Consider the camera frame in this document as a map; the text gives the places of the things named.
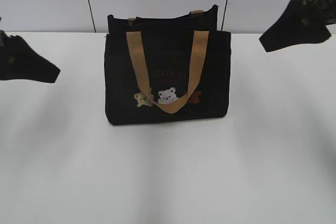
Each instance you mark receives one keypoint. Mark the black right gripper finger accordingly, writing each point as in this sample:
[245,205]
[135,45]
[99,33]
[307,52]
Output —
[291,29]

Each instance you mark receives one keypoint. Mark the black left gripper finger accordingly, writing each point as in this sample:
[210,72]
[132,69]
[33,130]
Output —
[20,61]

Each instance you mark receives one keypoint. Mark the black canvas tote bag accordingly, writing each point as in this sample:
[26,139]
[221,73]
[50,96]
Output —
[163,70]

